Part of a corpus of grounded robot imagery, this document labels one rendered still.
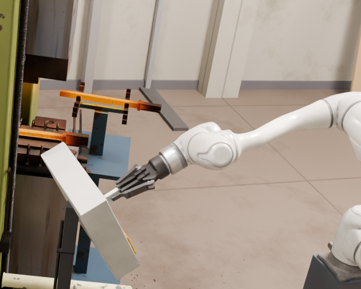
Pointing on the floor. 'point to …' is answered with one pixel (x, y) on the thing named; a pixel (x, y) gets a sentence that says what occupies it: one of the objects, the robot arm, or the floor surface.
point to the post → (70, 242)
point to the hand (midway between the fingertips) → (109, 197)
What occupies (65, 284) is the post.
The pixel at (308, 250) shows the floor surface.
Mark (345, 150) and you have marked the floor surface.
